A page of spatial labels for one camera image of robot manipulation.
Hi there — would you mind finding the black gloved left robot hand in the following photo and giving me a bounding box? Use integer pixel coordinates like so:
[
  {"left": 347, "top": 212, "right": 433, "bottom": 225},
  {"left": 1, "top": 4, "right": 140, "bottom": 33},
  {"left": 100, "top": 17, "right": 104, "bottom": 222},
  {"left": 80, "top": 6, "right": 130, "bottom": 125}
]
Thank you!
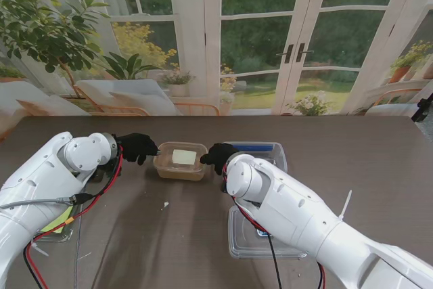
[{"left": 115, "top": 133, "right": 160, "bottom": 166}]

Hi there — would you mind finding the black tripod stand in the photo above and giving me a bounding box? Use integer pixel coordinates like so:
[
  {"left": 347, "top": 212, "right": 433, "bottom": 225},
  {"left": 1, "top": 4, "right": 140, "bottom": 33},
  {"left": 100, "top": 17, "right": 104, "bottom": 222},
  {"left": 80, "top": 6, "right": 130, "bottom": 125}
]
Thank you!
[{"left": 411, "top": 97, "right": 433, "bottom": 123}]

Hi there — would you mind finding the white cable tie arm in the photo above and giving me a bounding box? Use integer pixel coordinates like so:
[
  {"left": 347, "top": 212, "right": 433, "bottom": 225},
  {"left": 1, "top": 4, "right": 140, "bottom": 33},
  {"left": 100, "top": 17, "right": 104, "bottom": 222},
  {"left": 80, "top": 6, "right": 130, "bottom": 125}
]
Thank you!
[
  {"left": 338, "top": 190, "right": 352, "bottom": 222},
  {"left": 30, "top": 241, "right": 48, "bottom": 257}
]

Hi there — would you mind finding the clear lid with blue label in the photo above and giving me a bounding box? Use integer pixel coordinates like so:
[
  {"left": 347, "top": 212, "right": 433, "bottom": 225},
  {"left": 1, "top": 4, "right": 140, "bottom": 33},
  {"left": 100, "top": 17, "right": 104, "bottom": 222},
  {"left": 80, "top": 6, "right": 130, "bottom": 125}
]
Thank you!
[{"left": 227, "top": 207, "right": 309, "bottom": 260}]

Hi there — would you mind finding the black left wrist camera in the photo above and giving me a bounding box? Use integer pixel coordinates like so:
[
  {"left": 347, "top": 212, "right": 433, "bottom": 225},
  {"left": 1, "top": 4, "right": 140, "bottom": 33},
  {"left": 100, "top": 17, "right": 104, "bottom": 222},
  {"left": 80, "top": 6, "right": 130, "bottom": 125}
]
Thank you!
[{"left": 91, "top": 163, "right": 118, "bottom": 183}]

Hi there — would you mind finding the clear lid with white label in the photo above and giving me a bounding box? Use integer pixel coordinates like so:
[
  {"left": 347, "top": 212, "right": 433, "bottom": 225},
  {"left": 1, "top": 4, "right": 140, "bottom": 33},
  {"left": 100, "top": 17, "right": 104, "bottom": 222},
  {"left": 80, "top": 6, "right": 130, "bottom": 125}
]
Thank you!
[{"left": 154, "top": 141, "right": 209, "bottom": 172}]

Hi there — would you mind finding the white cable tie right arm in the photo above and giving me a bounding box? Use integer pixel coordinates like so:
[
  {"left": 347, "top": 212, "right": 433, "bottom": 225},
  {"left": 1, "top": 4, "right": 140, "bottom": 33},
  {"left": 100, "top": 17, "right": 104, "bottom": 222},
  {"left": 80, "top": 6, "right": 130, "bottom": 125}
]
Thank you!
[{"left": 338, "top": 190, "right": 352, "bottom": 222}]

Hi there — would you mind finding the thin grey wire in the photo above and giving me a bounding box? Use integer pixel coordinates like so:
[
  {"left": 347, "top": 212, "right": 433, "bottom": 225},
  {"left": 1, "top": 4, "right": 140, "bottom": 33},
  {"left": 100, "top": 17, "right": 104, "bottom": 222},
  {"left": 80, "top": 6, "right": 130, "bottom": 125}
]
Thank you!
[{"left": 74, "top": 216, "right": 84, "bottom": 289}]

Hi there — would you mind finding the white cable tie left arm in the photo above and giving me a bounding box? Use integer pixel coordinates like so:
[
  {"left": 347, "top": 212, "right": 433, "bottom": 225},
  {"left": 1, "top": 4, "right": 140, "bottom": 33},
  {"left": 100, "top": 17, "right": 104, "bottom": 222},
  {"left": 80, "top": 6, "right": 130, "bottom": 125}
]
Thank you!
[{"left": 30, "top": 241, "right": 48, "bottom": 257}]

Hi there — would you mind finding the clear box with blue clips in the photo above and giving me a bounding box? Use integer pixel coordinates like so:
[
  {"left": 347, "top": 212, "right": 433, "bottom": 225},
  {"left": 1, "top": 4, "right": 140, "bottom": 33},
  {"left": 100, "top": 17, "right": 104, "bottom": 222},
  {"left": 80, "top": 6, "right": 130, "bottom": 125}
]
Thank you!
[{"left": 221, "top": 142, "right": 289, "bottom": 173}]

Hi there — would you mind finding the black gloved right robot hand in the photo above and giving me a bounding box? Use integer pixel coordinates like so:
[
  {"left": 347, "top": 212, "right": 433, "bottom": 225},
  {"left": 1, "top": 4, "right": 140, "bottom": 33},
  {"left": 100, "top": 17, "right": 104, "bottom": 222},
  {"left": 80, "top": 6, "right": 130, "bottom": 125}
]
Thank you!
[{"left": 200, "top": 143, "right": 240, "bottom": 175}]

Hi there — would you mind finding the printed garden backdrop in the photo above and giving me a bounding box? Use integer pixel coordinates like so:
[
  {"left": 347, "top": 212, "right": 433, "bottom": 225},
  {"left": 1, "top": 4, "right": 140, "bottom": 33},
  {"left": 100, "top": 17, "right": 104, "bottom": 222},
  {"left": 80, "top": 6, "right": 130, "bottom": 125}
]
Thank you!
[{"left": 0, "top": 0, "right": 433, "bottom": 118}]

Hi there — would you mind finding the clear lid with green label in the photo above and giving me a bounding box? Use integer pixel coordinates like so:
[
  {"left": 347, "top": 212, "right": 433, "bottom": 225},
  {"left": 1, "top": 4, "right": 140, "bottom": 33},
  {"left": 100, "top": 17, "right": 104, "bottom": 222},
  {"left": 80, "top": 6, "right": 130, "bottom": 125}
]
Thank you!
[{"left": 33, "top": 206, "right": 75, "bottom": 243}]

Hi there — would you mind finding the brown kraft paper container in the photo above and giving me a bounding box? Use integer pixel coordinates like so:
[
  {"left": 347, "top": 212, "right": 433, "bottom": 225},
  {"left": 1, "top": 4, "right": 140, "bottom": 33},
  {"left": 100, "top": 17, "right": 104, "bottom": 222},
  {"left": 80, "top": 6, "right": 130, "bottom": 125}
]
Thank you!
[{"left": 152, "top": 141, "right": 209, "bottom": 181}]

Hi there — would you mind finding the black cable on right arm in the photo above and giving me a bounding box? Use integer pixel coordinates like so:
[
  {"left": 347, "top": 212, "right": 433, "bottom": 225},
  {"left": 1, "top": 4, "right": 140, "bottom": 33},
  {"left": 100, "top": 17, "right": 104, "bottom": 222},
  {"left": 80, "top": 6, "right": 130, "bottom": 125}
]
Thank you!
[{"left": 269, "top": 234, "right": 283, "bottom": 289}]

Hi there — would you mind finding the red cable on right arm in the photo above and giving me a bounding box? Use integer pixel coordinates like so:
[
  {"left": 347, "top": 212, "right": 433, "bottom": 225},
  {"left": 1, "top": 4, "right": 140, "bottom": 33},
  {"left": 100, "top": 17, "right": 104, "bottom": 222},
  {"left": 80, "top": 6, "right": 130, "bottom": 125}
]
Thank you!
[{"left": 233, "top": 197, "right": 325, "bottom": 289}]

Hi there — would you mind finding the grey cable with black plug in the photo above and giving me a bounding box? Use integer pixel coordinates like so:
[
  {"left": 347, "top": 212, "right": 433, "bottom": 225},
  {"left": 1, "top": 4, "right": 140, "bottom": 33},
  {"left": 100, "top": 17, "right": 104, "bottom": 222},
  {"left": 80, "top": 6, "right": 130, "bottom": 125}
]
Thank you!
[{"left": 0, "top": 193, "right": 94, "bottom": 210}]

